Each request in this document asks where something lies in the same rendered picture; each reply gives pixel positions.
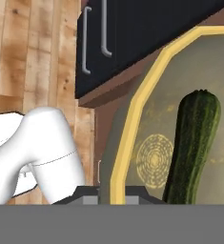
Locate grey cabinet door handle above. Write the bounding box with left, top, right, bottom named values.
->
left=81, top=6, right=93, bottom=76
left=100, top=0, right=113, bottom=58

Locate dark green squash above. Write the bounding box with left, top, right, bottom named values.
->
left=162, top=89, right=222, bottom=206

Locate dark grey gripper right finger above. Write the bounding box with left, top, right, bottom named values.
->
left=125, top=185, right=167, bottom=206

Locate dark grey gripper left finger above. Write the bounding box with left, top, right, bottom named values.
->
left=52, top=185, right=101, bottom=206

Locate white sink faucet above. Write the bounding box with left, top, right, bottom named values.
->
left=0, top=106, right=88, bottom=206

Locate black cabinet door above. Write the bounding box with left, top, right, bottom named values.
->
left=95, top=0, right=224, bottom=93
left=74, top=0, right=99, bottom=100

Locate grey bowl with yellow rim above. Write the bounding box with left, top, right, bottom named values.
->
left=98, top=25, right=224, bottom=206

